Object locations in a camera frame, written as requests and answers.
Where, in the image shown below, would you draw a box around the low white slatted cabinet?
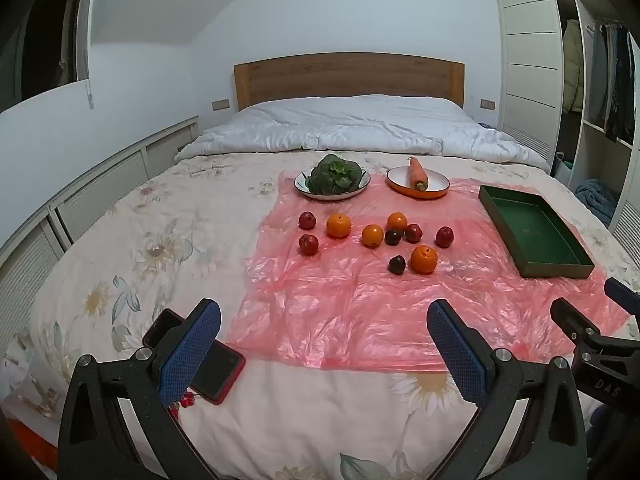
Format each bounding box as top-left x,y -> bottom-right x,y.
0,115 -> 201,351

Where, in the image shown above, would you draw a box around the hanging dark clothes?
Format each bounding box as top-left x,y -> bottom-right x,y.
587,20 -> 638,143

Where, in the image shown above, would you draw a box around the carrot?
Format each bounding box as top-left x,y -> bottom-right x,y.
408,156 -> 429,192

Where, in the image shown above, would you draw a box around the green bok choy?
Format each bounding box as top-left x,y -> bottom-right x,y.
305,154 -> 363,195

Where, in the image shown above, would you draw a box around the white duvet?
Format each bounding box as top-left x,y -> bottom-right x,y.
174,95 -> 551,171

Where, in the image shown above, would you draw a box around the wooden headboard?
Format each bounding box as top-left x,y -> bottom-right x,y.
233,52 -> 466,112

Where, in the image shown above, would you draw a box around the dark window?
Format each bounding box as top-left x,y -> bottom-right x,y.
0,0 -> 93,111

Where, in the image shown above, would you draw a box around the blue towel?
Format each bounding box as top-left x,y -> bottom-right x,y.
575,178 -> 618,226

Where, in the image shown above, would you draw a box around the white wardrobe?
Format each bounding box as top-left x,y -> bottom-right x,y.
490,0 -> 640,241

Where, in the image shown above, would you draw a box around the red bead charm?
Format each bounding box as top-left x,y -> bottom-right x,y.
167,392 -> 201,421

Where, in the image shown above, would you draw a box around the orange cloth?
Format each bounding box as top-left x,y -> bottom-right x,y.
7,417 -> 58,466

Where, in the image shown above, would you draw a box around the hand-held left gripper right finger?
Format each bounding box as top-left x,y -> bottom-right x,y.
426,299 -> 588,480

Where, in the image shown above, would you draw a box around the green rectangular tray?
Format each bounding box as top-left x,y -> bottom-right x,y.
478,184 -> 596,279

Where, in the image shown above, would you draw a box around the white bag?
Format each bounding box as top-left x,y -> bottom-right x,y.
554,151 -> 573,186

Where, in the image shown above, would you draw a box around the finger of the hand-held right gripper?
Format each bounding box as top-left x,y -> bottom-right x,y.
550,297 -> 608,361
604,277 -> 640,318

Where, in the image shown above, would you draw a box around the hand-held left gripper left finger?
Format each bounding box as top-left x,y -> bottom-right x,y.
56,298 -> 222,480

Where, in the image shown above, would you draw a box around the beige jacket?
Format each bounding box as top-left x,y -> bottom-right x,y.
562,19 -> 585,113

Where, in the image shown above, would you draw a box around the orange plate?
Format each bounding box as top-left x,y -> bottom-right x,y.
386,166 -> 450,200

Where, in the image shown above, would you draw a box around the red plastic sheet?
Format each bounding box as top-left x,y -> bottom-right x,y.
220,170 -> 631,373

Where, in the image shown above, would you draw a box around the white plate with dark rim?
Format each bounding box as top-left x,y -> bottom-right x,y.
294,166 -> 372,202

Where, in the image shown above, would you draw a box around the red smartphone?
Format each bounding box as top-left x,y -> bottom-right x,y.
142,309 -> 247,406

